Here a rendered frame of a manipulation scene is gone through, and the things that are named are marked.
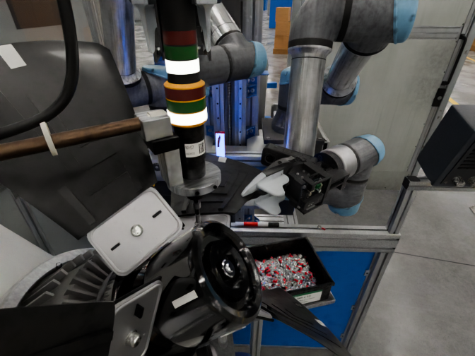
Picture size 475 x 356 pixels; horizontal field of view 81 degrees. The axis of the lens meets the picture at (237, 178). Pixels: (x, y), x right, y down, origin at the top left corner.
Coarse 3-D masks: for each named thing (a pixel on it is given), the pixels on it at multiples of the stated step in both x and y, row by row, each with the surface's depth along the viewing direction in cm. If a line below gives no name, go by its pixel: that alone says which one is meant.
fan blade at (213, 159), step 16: (208, 160) 60; (224, 176) 54; (240, 176) 56; (256, 176) 58; (224, 192) 48; (240, 192) 49; (176, 208) 45; (192, 208) 45; (208, 208) 44; (224, 208) 44
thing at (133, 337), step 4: (132, 332) 24; (136, 332) 25; (128, 336) 24; (132, 336) 24; (136, 336) 24; (140, 336) 24; (124, 340) 24; (128, 340) 24; (132, 340) 24; (136, 340) 24; (140, 340) 25; (124, 344) 24; (128, 344) 24; (132, 344) 24; (136, 344) 24
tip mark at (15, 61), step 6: (0, 48) 31; (6, 48) 32; (12, 48) 32; (0, 54) 31; (6, 54) 31; (12, 54) 32; (18, 54) 32; (6, 60) 31; (12, 60) 31; (18, 60) 32; (12, 66) 31; (18, 66) 31
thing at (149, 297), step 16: (144, 288) 24; (160, 288) 26; (128, 304) 23; (144, 304) 25; (128, 320) 24; (144, 320) 26; (144, 336) 27; (112, 352) 23; (128, 352) 25; (144, 352) 28
